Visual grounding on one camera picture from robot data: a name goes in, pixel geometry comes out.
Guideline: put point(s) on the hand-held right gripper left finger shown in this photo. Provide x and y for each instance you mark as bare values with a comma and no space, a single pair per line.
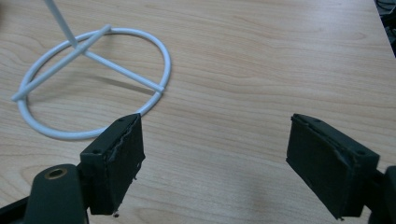
110,168

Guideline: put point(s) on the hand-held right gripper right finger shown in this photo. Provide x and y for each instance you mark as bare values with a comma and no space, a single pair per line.
330,168

